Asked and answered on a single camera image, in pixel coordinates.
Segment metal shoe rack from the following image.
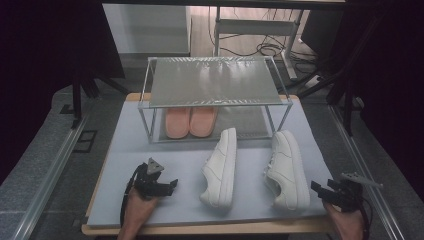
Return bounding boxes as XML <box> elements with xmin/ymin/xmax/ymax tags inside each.
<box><xmin>137</xmin><ymin>55</ymin><xmax>294</xmax><ymax>145</ymax></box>

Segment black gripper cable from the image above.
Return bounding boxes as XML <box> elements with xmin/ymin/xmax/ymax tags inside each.
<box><xmin>359</xmin><ymin>196</ymin><xmax>373</xmax><ymax>240</ymax></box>
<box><xmin>119</xmin><ymin>164</ymin><xmax>143</xmax><ymax>228</ymax></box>

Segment person's left hand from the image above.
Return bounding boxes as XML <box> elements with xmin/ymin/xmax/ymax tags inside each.
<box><xmin>122</xmin><ymin>186</ymin><xmax>161</xmax><ymax>225</ymax></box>

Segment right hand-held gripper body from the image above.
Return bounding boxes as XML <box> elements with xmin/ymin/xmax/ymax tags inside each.
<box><xmin>323</xmin><ymin>171</ymin><xmax>384</xmax><ymax>213</ymax></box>

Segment black floor cables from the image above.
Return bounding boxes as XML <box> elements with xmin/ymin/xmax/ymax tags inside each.
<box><xmin>208</xmin><ymin>6</ymin><xmax>318</xmax><ymax>61</ymax></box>

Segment pink slipper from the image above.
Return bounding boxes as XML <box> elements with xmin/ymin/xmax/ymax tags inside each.
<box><xmin>164</xmin><ymin>106</ymin><xmax>192</xmax><ymax>140</ymax></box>
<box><xmin>189</xmin><ymin>106</ymin><xmax>219</xmax><ymax>138</ymax></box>

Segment white desk frame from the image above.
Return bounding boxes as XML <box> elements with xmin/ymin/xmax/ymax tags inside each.
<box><xmin>213</xmin><ymin>6</ymin><xmax>301</xmax><ymax>81</ymax></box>

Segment grey cabinet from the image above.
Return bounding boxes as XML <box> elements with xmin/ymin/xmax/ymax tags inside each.
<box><xmin>102</xmin><ymin>3</ymin><xmax>192</xmax><ymax>56</ymax></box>

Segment wooden table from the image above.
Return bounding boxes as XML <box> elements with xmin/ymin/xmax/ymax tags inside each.
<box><xmin>81</xmin><ymin>92</ymin><xmax>334</xmax><ymax>237</ymax></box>

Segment light grey table mat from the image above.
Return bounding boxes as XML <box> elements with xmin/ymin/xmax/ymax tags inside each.
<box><xmin>86</xmin><ymin>99</ymin><xmax>334</xmax><ymax>229</ymax></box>

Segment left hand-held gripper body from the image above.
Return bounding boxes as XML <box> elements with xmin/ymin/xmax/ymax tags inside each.
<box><xmin>134</xmin><ymin>157</ymin><xmax>170</xmax><ymax>201</ymax></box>

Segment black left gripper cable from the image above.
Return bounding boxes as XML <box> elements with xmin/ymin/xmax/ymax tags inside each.
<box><xmin>119</xmin><ymin>164</ymin><xmax>143</xmax><ymax>228</ymax></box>

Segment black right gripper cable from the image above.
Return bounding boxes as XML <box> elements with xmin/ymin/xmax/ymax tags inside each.
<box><xmin>359</xmin><ymin>196</ymin><xmax>373</xmax><ymax>240</ymax></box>

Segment white sneaker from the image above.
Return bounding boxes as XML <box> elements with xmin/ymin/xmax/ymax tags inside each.
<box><xmin>199</xmin><ymin>127</ymin><xmax>238</xmax><ymax>209</ymax></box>
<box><xmin>263</xmin><ymin>129</ymin><xmax>312</xmax><ymax>212</ymax></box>

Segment black stand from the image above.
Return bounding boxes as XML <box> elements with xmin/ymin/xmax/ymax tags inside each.
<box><xmin>71</xmin><ymin>66</ymin><xmax>129</xmax><ymax>129</ymax></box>
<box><xmin>296</xmin><ymin>13</ymin><xmax>384</xmax><ymax>138</ymax></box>

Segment aluminium rail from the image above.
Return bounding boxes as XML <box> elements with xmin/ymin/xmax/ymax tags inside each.
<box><xmin>328</xmin><ymin>103</ymin><xmax>406</xmax><ymax>240</ymax></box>
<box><xmin>13</xmin><ymin>109</ymin><xmax>91</xmax><ymax>240</ymax></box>

